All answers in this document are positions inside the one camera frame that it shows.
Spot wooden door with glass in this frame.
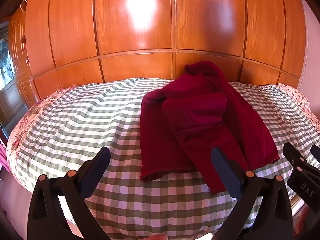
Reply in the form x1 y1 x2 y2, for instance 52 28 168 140
0 21 29 130

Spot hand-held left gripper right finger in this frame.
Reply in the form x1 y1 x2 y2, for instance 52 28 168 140
211 147 293 240

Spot pink cloth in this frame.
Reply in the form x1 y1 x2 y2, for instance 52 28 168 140
0 140 10 173

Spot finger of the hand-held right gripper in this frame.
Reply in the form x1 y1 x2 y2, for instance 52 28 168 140
311 145 320 166
282 142 306 172

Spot wooden wardrobe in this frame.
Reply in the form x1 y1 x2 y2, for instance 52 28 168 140
9 0 309 105

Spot green white checkered blanket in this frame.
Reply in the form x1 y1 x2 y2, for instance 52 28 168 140
6 78 320 235

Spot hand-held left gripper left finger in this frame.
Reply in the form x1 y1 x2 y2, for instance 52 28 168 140
27 146 111 240

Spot dark red sweater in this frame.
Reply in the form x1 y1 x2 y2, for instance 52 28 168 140
139 61 280 195

